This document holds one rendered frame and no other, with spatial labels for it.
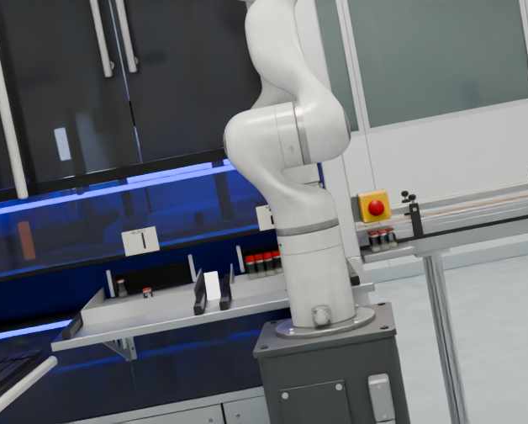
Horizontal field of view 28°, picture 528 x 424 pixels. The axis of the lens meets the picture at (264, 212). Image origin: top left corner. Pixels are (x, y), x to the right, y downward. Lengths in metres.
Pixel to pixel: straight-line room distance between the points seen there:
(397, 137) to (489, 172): 0.68
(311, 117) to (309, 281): 0.30
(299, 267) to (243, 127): 0.28
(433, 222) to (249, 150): 0.97
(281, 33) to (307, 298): 0.50
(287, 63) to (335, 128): 0.16
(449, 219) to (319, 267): 0.91
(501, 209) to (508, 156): 4.62
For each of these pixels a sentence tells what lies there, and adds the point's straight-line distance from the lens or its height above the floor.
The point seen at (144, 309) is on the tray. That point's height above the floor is 0.89.
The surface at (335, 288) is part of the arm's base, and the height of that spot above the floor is 0.93.
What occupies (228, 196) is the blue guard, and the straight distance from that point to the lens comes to 2.62.
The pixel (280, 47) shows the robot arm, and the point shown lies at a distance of 1.99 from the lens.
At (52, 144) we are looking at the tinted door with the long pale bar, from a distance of 2.67.
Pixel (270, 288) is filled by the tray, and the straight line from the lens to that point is 2.36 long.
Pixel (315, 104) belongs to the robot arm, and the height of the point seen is 1.27.
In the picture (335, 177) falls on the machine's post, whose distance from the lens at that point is 2.62.
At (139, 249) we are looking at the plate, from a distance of 2.65.
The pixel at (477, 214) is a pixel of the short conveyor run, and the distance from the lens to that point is 2.79.
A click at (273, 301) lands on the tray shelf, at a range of 2.25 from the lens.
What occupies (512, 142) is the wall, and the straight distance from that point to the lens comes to 7.43.
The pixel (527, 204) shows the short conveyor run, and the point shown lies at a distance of 2.82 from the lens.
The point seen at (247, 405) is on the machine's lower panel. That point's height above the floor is 0.56.
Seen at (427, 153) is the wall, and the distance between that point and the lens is 7.31.
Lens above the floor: 1.27
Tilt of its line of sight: 5 degrees down
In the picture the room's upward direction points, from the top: 11 degrees counter-clockwise
